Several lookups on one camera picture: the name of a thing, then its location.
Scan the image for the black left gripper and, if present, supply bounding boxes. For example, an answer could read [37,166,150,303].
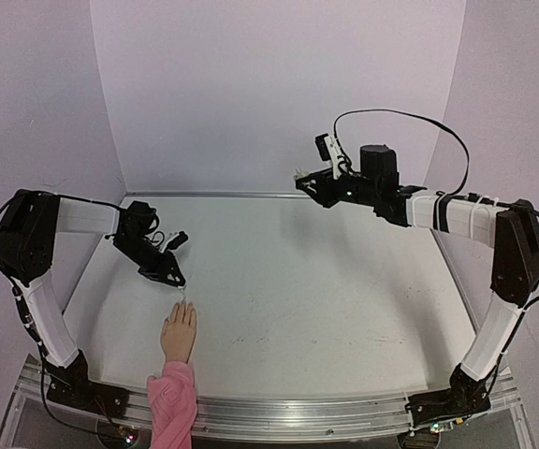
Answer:
[114,236,186,286]

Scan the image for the clear nail polish bottle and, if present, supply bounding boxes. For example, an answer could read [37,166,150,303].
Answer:
[293,168,310,181]

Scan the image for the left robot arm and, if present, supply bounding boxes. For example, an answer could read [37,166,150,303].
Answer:
[0,189,188,418]

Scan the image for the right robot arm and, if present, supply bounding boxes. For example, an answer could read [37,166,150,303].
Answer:
[294,141,539,427]

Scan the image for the mannequin hand with nails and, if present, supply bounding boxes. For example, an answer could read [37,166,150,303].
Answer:
[160,300,197,363]

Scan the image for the pink sleeve cloth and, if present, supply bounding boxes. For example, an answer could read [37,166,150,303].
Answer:
[147,361,197,449]

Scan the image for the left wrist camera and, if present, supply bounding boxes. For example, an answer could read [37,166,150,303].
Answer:
[155,231,189,252]

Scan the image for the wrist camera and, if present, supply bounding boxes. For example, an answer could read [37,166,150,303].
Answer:
[155,231,189,252]
[314,134,349,181]

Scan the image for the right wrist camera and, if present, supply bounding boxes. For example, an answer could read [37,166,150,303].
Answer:
[314,134,349,181]

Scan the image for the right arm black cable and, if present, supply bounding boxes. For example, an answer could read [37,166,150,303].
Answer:
[332,109,539,310]

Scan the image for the aluminium front frame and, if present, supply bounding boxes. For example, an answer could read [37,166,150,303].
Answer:
[0,360,534,448]

